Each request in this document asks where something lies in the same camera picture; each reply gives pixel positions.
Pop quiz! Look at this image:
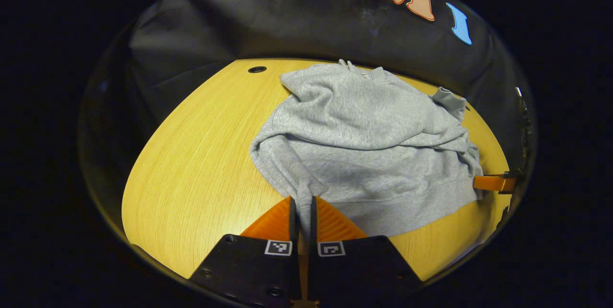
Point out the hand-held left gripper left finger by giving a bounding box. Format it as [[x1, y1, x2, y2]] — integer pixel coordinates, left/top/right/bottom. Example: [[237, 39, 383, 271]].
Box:
[[189, 196, 301, 308]]

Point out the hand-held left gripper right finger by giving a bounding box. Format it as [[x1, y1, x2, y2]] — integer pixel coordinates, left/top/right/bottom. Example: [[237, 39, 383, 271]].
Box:
[[309, 196, 423, 307]]

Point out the grey zip-neck sweatshirt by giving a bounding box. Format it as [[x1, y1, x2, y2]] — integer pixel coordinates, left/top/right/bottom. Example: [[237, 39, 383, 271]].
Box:
[[249, 59, 484, 237]]

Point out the black backdrop cloth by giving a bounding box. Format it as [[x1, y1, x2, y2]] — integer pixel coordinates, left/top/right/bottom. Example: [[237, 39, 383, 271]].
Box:
[[81, 0, 537, 165]]

